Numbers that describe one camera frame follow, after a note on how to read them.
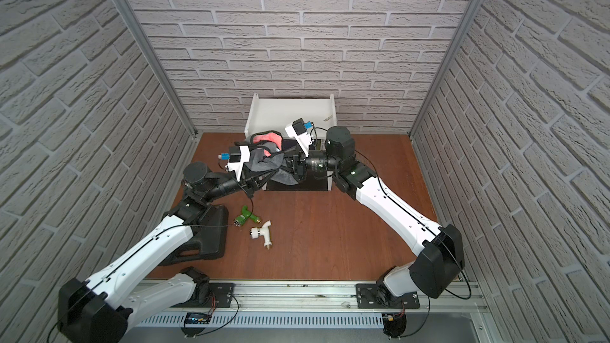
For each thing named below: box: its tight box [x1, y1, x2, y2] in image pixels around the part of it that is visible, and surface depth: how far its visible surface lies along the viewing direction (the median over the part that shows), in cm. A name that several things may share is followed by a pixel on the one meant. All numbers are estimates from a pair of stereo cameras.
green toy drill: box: [233, 205, 262, 227], surface depth 91 cm
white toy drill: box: [249, 219, 272, 251], surface depth 87 cm
